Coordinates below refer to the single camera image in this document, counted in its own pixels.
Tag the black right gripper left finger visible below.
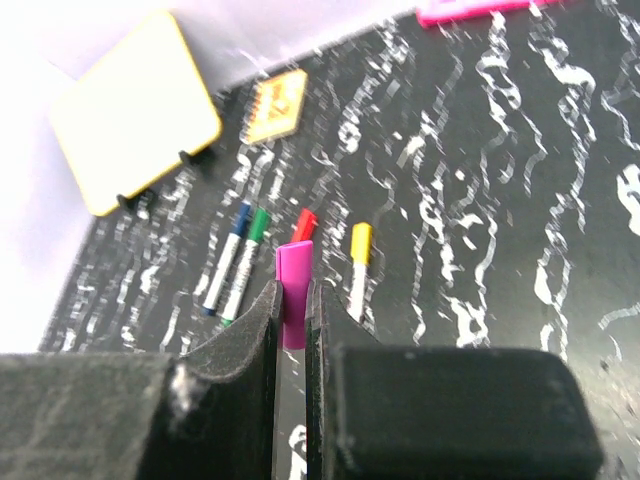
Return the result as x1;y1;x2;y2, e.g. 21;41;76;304
179;278;284;480

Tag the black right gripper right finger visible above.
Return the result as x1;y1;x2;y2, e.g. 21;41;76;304
305;280;380;479

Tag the purple pen cap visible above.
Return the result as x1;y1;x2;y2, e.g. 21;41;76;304
276;240;313;350

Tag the white pen yellow end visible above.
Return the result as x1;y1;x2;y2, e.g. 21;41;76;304
346;222;374;321

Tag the white pen red end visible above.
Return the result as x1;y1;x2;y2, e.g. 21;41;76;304
291;208;319;245

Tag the white pen green end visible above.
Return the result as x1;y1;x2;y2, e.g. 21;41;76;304
221;239;262;327

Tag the blue pen cap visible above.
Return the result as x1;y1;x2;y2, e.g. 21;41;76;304
231;202;251;238

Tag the yellow pen cap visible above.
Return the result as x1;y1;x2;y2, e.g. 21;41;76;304
350;222;373;265

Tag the green pen cap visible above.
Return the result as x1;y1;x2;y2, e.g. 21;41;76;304
247;208;271;244

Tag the small whiteboard with yellow frame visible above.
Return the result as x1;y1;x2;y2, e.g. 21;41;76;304
50;11;222;216

